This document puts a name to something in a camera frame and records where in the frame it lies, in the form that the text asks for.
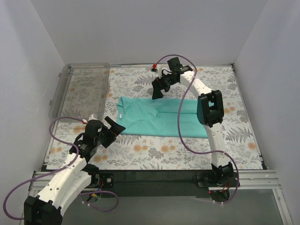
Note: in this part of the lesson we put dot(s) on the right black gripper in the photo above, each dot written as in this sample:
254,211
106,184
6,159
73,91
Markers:
158,85

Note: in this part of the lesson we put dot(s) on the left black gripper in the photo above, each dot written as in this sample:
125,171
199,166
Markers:
109,135

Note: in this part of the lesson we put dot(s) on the teal t shirt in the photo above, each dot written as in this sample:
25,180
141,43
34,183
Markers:
145,116

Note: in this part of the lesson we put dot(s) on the clear plastic bin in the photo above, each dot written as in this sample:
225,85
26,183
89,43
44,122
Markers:
81,91

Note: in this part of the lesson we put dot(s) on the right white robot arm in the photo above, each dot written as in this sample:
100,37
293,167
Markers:
210,112

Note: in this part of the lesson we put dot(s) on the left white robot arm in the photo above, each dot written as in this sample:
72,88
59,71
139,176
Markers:
49,205

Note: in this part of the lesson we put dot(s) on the floral table mat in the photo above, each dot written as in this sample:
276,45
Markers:
134,152

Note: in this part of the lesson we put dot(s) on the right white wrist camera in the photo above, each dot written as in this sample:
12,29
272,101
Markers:
158,69

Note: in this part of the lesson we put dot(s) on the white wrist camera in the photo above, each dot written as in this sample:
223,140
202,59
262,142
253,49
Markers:
92,117
158,69

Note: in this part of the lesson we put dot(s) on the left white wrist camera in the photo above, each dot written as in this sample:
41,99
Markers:
92,117

